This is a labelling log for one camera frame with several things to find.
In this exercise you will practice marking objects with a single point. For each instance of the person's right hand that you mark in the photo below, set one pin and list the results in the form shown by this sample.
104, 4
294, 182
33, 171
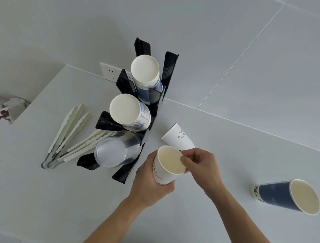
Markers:
205, 170

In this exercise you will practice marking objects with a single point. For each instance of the person's left hand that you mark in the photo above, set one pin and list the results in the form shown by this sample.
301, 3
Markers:
145, 185

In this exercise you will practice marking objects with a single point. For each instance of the person's left thumb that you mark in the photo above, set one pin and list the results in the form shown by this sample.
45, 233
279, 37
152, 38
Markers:
167, 188

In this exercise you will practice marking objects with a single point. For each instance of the person's right thumb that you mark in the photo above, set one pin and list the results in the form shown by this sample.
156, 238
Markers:
188, 162

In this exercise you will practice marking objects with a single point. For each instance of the white paper cup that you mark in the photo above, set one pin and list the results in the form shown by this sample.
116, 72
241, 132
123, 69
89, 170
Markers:
170, 160
175, 137

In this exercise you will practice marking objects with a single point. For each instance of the person's left forearm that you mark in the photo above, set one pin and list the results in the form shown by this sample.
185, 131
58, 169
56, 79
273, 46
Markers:
112, 222

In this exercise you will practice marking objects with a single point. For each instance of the person's right forearm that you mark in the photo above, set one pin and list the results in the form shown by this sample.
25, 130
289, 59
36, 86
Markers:
237, 217

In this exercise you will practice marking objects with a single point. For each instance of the black cup dispenser rack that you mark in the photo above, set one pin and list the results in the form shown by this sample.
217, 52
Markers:
147, 140

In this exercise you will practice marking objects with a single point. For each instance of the stack of clear plastic cups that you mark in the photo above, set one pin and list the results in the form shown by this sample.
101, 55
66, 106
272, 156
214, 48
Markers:
110, 152

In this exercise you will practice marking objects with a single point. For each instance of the stack of white paper cups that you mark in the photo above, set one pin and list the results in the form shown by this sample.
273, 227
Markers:
123, 109

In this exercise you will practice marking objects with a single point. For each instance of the white plastic tongs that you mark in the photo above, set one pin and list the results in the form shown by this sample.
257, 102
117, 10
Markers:
72, 125
85, 147

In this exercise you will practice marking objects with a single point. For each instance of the dark blue paper cup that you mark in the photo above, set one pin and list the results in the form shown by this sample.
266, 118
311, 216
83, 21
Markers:
275, 197

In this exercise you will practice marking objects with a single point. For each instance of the stack of blue paper cups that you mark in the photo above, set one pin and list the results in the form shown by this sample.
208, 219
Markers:
145, 67

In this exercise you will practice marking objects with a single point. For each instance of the white wall socket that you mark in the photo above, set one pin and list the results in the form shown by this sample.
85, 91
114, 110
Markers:
110, 72

